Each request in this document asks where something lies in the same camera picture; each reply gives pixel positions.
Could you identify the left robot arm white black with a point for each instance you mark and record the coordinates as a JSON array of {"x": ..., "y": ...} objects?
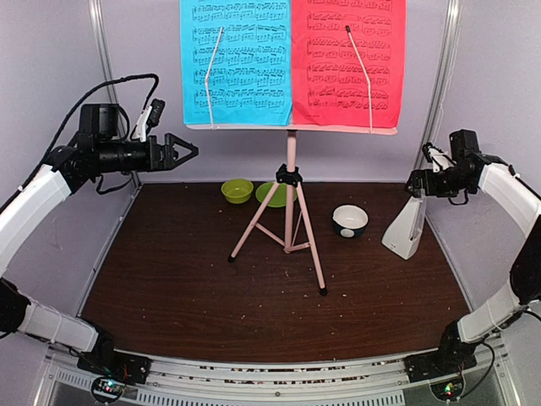
[{"x": 96, "y": 151}]

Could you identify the pink music stand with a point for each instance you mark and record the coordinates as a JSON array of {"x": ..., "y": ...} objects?
[{"x": 289, "y": 175}]

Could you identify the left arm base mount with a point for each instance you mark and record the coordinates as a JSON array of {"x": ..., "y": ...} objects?
[{"x": 105, "y": 360}]

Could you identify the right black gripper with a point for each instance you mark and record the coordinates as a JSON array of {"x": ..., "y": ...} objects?
[{"x": 416, "y": 176}]

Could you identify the red sheet music paper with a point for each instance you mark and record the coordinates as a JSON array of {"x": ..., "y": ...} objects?
[{"x": 348, "y": 63}]

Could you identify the white metronome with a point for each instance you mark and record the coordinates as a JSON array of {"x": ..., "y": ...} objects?
[{"x": 403, "y": 235}]

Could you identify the left aluminium frame post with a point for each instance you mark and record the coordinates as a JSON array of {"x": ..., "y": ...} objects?
[{"x": 98, "y": 27}]

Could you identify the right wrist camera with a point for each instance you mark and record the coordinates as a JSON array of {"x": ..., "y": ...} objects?
[{"x": 437, "y": 159}]

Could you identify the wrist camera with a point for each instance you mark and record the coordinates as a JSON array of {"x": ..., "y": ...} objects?
[
  {"x": 437, "y": 159},
  {"x": 148, "y": 119}
]

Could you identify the aluminium frame post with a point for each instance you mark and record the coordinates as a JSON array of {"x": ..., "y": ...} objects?
[
  {"x": 98, "y": 27},
  {"x": 448, "y": 50}
]

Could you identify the white and navy bowl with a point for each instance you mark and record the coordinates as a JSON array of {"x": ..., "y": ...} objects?
[{"x": 349, "y": 221}]

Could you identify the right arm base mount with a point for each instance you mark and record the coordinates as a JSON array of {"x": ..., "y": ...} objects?
[{"x": 451, "y": 356}]

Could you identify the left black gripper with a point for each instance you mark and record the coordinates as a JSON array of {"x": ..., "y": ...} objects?
[{"x": 167, "y": 153}]

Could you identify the blue sheet music paper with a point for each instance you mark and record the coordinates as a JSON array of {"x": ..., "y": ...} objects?
[{"x": 236, "y": 62}]

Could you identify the right aluminium frame post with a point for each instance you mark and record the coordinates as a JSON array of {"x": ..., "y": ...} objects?
[{"x": 448, "y": 50}]

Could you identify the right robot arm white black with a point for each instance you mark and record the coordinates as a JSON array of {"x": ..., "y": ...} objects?
[{"x": 466, "y": 170}]

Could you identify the lime green bowl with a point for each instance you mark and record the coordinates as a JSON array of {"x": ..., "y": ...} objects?
[{"x": 237, "y": 191}]

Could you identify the aluminium front rail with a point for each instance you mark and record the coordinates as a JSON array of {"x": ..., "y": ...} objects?
[{"x": 382, "y": 380}]

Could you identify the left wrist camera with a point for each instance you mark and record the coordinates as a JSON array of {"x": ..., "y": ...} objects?
[{"x": 148, "y": 119}]

